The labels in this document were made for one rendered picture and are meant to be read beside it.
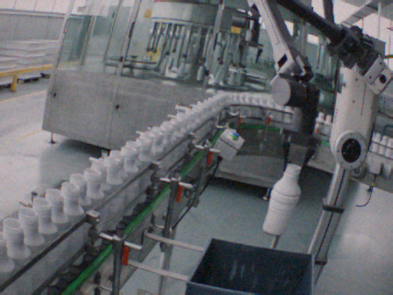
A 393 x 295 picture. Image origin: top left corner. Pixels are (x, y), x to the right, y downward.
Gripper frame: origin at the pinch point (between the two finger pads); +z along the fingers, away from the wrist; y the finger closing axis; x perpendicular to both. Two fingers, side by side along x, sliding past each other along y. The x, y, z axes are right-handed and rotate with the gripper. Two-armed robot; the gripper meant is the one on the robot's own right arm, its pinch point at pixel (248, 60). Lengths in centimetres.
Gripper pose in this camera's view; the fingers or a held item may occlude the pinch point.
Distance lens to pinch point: 205.3
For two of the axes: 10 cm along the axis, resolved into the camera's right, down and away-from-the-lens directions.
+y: -9.6, -2.2, 1.5
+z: -1.9, 9.6, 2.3
